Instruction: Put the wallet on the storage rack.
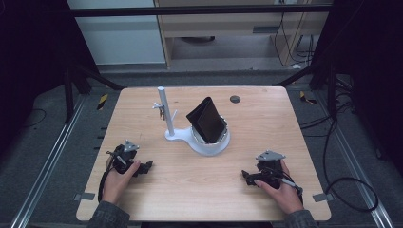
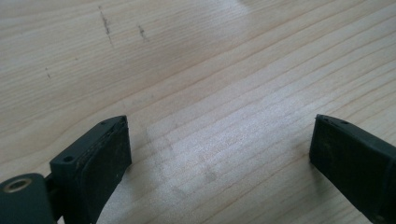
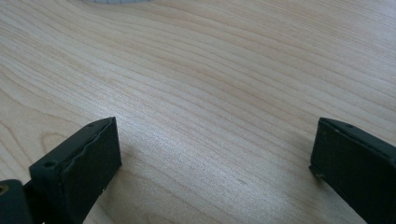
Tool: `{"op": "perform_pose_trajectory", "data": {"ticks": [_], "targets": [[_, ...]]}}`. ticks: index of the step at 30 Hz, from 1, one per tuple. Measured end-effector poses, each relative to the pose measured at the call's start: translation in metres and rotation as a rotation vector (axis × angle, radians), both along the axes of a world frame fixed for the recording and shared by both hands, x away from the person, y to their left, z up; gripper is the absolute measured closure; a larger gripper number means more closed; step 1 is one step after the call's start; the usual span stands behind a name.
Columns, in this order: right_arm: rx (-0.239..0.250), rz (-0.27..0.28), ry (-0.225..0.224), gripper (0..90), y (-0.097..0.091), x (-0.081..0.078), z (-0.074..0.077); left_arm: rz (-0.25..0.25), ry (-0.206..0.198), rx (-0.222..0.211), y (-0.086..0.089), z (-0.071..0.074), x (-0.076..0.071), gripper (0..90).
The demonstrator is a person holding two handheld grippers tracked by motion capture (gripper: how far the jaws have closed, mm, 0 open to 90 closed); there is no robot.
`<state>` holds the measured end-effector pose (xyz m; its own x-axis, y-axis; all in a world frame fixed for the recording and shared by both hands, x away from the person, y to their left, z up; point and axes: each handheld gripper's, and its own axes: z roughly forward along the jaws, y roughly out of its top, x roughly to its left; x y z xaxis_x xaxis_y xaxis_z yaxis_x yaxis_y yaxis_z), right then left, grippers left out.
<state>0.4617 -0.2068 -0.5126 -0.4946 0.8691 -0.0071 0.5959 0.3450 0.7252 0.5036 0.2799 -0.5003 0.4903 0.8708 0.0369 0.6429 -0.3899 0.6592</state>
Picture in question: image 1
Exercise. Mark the white cabinet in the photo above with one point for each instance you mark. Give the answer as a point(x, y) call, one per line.
point(120, 41)

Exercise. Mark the person's right hand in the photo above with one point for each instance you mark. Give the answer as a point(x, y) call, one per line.
point(285, 198)

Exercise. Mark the person's left hand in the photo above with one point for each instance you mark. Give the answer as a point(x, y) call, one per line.
point(115, 186)

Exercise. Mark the aluminium floor rail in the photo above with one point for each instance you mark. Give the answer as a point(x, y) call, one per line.
point(47, 161)
point(358, 171)

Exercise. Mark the yellow black striped tape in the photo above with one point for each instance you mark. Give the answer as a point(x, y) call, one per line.
point(102, 101)
point(306, 98)

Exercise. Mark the black metal stand legs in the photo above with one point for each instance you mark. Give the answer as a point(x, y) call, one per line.
point(331, 91)
point(68, 95)

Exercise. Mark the white key stand with pegs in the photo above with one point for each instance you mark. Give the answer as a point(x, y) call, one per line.
point(209, 149)

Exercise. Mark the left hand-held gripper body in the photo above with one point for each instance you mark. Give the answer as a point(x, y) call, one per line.
point(124, 158)

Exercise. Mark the black horizontal frame bar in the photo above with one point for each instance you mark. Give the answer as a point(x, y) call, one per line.
point(196, 10)

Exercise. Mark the grey tape piece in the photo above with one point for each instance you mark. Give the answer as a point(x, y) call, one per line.
point(323, 197)
point(85, 196)

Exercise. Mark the silver heart-shaped dish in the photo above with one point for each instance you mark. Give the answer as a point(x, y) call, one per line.
point(224, 134)

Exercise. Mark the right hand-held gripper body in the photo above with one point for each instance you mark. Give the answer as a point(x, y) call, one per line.
point(271, 171)

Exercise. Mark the light wooden desk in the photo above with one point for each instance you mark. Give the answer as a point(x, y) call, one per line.
point(221, 27)

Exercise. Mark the black leather wallet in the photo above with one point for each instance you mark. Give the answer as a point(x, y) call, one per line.
point(207, 122)

